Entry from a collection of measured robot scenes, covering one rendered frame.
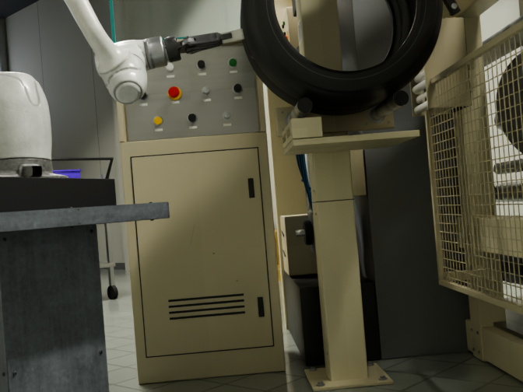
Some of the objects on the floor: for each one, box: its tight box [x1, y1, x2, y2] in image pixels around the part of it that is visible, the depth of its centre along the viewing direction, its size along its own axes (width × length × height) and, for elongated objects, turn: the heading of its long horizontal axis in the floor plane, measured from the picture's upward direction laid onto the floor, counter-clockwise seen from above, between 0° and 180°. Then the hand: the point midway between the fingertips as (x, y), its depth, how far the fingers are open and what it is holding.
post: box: [296, 0, 368, 381], centre depth 241 cm, size 13×13×250 cm
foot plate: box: [304, 362, 394, 391], centre depth 239 cm, size 27×27×2 cm
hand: (232, 36), depth 206 cm, fingers closed
